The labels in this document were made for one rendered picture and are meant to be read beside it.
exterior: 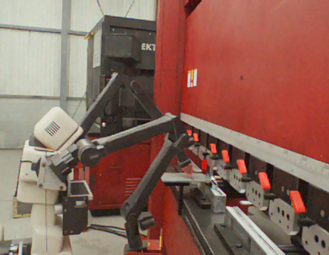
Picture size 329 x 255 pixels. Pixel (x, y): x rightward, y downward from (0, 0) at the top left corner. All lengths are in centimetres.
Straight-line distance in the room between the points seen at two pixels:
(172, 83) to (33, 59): 615
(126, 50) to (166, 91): 49
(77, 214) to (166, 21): 182
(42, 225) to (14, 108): 719
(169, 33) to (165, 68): 28
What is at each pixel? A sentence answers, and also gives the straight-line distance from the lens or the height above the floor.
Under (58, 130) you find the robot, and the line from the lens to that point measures 136.
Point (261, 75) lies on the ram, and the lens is 121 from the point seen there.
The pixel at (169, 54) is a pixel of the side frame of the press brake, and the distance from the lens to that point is 276.
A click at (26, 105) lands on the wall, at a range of 857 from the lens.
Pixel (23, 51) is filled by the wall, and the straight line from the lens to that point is 860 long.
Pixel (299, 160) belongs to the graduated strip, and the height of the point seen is 131.
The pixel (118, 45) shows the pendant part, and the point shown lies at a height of 185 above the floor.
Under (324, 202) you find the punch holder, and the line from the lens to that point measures 86.
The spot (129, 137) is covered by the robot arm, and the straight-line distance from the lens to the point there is 128.
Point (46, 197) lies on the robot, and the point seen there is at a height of 103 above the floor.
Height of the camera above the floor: 146
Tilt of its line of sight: 6 degrees down
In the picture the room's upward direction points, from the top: 3 degrees clockwise
